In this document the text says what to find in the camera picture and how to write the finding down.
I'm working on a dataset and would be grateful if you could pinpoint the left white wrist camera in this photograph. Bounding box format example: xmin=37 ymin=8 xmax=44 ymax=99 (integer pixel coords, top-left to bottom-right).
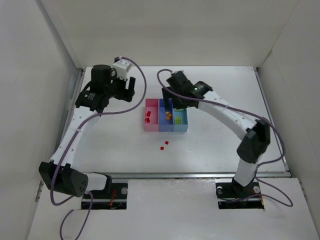
xmin=111 ymin=58 xmax=133 ymax=80

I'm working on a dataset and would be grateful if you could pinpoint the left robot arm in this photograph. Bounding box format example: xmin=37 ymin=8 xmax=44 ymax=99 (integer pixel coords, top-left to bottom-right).
xmin=38 ymin=59 xmax=136 ymax=198

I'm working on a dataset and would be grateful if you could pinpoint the light blue container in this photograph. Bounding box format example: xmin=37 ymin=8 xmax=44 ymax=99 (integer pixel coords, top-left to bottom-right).
xmin=173 ymin=108 xmax=188 ymax=133

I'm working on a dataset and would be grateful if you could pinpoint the pink container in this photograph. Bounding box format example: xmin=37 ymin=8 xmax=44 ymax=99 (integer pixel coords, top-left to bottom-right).
xmin=143 ymin=98 xmax=159 ymax=132

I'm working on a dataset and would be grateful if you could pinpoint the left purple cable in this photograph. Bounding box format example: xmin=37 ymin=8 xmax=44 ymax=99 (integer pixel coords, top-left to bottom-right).
xmin=49 ymin=56 xmax=147 ymax=240

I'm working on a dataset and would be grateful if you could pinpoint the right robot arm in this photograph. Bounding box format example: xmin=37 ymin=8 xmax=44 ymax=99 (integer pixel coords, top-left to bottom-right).
xmin=161 ymin=71 xmax=271 ymax=188

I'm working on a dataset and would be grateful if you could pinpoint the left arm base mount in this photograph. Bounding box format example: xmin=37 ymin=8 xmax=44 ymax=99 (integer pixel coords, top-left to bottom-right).
xmin=91 ymin=182 xmax=128 ymax=210

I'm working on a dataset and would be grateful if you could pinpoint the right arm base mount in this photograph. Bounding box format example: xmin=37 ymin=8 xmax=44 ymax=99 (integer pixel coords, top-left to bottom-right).
xmin=215 ymin=181 xmax=265 ymax=210

